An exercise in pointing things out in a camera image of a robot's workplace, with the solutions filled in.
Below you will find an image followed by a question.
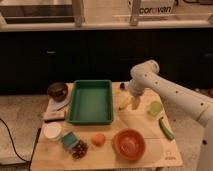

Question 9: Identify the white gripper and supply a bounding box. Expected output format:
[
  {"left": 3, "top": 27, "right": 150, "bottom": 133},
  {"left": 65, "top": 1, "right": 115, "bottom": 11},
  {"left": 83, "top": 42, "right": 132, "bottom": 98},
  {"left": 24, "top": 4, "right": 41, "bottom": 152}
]
[{"left": 128, "top": 81, "right": 144, "bottom": 110}]

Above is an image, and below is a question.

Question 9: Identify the yellow banana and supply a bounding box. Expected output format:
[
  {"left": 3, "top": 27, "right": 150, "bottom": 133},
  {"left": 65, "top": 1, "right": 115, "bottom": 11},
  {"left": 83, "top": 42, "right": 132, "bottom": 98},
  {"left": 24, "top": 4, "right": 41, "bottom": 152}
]
[{"left": 119, "top": 97, "right": 132, "bottom": 110}]

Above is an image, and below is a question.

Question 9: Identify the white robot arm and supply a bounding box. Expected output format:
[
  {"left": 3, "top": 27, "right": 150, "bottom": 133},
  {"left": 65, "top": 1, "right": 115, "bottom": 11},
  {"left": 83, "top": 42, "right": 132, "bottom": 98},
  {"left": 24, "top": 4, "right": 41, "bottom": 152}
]
[{"left": 128, "top": 60, "right": 213, "bottom": 171}]

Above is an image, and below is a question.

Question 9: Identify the red bowl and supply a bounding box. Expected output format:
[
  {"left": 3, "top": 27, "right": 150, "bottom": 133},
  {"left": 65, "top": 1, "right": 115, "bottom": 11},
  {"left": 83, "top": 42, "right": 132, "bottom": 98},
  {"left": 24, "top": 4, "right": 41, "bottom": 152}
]
[{"left": 112, "top": 129, "right": 146, "bottom": 161}]

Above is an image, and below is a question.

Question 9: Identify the dark brown bowl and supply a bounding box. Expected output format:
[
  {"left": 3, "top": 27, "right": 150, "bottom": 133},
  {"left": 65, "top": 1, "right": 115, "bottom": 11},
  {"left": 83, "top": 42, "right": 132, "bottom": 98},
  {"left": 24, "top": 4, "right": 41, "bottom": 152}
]
[{"left": 47, "top": 82, "right": 68, "bottom": 102}]

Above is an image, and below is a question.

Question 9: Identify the black-headed brush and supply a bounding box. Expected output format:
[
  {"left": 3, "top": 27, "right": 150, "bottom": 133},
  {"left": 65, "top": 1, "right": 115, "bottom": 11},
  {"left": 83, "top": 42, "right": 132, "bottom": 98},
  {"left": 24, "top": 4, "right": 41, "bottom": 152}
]
[{"left": 120, "top": 82, "right": 128, "bottom": 90}]

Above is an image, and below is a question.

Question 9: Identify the light green cup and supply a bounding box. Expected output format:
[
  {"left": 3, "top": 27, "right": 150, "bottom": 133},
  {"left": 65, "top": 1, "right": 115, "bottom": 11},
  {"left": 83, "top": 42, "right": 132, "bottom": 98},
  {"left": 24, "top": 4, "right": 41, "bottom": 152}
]
[{"left": 148, "top": 101, "right": 163, "bottom": 117}]

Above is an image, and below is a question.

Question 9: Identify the green cucumber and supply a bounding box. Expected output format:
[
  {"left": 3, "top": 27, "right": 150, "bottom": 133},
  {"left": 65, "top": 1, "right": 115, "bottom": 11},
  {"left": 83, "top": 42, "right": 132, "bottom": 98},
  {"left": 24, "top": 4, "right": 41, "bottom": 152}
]
[{"left": 158, "top": 117, "right": 174, "bottom": 141}]

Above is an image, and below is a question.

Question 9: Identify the green plastic tray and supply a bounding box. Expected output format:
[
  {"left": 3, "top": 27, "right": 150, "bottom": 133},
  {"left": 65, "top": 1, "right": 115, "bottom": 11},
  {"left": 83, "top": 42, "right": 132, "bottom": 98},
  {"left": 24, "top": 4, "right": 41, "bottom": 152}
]
[{"left": 67, "top": 80, "right": 114, "bottom": 125}]

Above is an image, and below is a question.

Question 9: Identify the orange fruit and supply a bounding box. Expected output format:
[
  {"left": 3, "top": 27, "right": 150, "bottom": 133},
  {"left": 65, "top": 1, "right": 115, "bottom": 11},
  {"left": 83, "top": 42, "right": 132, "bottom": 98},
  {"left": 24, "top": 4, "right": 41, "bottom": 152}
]
[{"left": 92, "top": 133, "right": 106, "bottom": 146}]

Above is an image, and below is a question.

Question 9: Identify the knife on board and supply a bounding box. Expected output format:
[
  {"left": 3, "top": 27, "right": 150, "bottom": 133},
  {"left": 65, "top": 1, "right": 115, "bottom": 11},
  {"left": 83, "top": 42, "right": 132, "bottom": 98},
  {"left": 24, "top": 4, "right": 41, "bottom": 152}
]
[{"left": 52, "top": 102, "right": 70, "bottom": 112}]

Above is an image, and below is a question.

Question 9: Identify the dark grape bunch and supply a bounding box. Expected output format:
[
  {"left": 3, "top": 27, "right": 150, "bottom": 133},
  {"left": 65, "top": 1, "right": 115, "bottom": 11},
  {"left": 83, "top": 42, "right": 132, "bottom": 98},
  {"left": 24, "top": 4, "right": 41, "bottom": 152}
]
[{"left": 72, "top": 140, "right": 88, "bottom": 159}]

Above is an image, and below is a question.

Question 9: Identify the teal sponge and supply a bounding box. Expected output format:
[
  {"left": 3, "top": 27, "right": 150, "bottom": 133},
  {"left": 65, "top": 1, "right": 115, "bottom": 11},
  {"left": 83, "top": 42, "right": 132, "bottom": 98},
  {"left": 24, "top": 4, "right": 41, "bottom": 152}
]
[{"left": 62, "top": 132, "right": 78, "bottom": 149}]

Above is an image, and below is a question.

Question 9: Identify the wooden block brush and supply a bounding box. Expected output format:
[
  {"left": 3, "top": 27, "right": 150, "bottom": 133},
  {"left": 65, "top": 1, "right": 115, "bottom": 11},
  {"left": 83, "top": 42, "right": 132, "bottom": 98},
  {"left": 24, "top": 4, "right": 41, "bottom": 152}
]
[{"left": 43, "top": 111, "right": 65, "bottom": 122}]

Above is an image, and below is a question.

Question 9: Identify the white caravan box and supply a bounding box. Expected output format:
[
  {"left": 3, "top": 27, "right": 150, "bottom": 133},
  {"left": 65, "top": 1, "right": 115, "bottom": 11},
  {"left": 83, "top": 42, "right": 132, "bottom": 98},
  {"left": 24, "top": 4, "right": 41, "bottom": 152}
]
[{"left": 139, "top": 0, "right": 174, "bottom": 15}]

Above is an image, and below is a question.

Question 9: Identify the black cable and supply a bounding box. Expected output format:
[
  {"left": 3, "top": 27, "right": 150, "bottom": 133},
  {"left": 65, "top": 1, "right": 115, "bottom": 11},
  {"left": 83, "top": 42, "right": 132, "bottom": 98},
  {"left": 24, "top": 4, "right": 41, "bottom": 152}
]
[{"left": 0, "top": 118, "right": 42, "bottom": 164}]

